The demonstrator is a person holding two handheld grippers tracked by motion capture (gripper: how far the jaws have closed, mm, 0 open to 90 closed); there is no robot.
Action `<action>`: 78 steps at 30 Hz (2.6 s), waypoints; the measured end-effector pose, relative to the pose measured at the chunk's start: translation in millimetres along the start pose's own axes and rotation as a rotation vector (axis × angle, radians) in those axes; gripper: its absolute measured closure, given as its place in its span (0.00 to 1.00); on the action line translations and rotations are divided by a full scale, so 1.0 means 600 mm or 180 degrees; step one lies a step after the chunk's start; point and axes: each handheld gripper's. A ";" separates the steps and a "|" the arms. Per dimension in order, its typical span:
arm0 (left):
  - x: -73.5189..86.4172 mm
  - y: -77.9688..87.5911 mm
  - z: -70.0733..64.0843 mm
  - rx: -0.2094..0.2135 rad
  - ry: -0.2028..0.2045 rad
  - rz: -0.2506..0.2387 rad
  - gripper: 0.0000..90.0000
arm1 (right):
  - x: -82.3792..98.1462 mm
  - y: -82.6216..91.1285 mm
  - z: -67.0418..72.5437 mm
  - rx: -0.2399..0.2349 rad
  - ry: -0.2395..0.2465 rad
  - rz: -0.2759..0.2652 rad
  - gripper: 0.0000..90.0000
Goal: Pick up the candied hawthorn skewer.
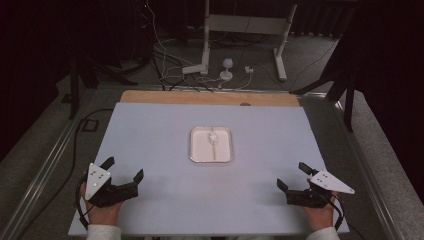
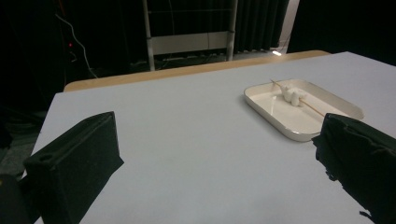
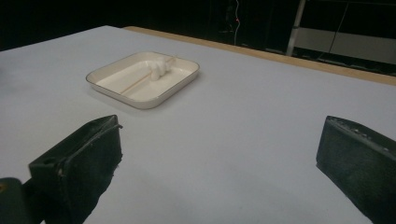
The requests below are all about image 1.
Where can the person's right hand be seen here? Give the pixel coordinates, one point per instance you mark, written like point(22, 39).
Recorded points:
point(318, 216)

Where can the person's left hand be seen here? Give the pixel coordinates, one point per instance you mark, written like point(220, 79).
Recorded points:
point(103, 213)

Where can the white square tray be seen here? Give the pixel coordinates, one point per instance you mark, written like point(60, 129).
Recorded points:
point(211, 144)

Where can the black tripod stand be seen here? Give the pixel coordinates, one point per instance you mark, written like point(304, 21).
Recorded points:
point(90, 73)
point(336, 90)

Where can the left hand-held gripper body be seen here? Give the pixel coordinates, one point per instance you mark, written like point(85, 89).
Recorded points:
point(110, 193)

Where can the white power strip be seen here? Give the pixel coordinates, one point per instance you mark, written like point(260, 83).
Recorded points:
point(194, 69)

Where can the black square floor plate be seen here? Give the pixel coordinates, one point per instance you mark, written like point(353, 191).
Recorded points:
point(90, 125)

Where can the wooden board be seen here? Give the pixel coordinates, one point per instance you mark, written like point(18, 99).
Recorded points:
point(209, 98)

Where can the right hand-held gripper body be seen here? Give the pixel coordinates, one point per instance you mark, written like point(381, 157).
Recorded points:
point(316, 191)

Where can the white round desk lamp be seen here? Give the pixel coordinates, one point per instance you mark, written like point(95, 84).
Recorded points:
point(227, 68)

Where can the white metal stand frame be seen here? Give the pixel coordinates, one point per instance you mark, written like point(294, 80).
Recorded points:
point(246, 33)

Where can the white plug adapter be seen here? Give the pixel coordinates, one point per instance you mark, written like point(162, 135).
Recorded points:
point(248, 70)

